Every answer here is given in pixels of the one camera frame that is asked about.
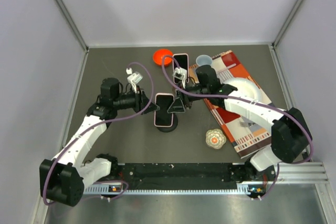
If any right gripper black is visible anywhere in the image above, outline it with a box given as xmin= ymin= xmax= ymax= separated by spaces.
xmin=168 ymin=81 xmax=210 ymax=113

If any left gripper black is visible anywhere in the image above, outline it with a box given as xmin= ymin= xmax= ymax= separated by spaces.
xmin=113 ymin=84 xmax=159 ymax=114

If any black round-base phone stand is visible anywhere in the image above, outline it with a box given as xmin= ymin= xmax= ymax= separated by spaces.
xmin=156 ymin=114 xmax=179 ymax=133

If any phone with pink case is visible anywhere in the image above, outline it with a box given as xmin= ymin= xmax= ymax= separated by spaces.
xmin=172 ymin=54 xmax=189 ymax=84

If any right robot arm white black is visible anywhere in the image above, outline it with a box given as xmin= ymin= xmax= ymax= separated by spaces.
xmin=167 ymin=65 xmax=313 ymax=180

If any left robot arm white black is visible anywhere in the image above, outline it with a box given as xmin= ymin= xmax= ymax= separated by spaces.
xmin=39 ymin=72 xmax=158 ymax=207

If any floral patterned small dish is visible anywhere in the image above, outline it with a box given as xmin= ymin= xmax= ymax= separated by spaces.
xmin=205 ymin=129 xmax=227 ymax=150

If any orange plastic bowl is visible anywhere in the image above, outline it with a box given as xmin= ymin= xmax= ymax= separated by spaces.
xmin=153 ymin=49 xmax=173 ymax=67

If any light blue mug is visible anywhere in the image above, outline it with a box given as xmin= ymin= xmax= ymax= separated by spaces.
xmin=196 ymin=55 xmax=213 ymax=67

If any pink plastic utensil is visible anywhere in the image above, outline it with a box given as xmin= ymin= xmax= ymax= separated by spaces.
xmin=217 ymin=63 xmax=236 ymax=74

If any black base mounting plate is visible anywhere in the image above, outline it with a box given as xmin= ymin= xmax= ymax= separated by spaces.
xmin=109 ymin=163 xmax=250 ymax=189

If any white paper plate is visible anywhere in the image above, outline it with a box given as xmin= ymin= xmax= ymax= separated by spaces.
xmin=222 ymin=78 xmax=262 ymax=102

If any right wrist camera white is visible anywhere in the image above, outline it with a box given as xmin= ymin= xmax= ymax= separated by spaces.
xmin=173 ymin=67 xmax=188 ymax=84

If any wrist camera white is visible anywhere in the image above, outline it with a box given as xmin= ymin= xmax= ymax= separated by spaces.
xmin=126 ymin=68 xmax=143 ymax=93
xmin=173 ymin=67 xmax=188 ymax=84

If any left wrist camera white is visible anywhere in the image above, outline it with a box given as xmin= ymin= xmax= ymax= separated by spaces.
xmin=126 ymin=68 xmax=143 ymax=93

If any grey slotted cable duct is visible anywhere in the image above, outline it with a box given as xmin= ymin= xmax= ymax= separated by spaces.
xmin=83 ymin=183 xmax=264 ymax=196

